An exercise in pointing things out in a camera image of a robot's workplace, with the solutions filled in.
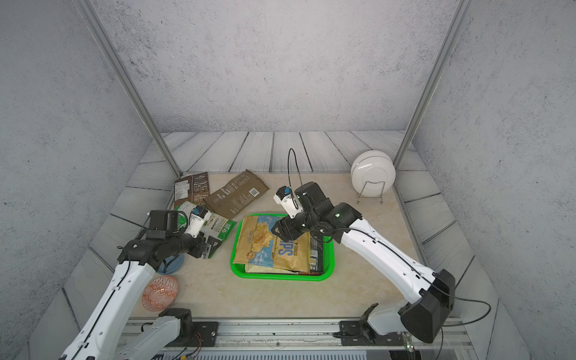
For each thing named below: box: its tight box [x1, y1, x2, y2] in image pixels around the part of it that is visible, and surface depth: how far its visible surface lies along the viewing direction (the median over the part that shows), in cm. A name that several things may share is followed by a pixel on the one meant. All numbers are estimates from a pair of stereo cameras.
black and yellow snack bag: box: [309, 232, 324, 274], surface depth 88 cm
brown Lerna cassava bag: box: [203, 169, 270, 220], surface depth 110 cm
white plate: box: [350, 150, 396, 198], surface depth 104 cm
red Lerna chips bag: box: [244, 263, 301, 275], surface depth 82 cm
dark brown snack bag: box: [174, 171, 210, 209], surface depth 116 cm
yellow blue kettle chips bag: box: [233, 215, 311, 273], surface depth 84 cm
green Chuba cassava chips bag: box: [174, 201, 238, 240], surface depth 70 cm
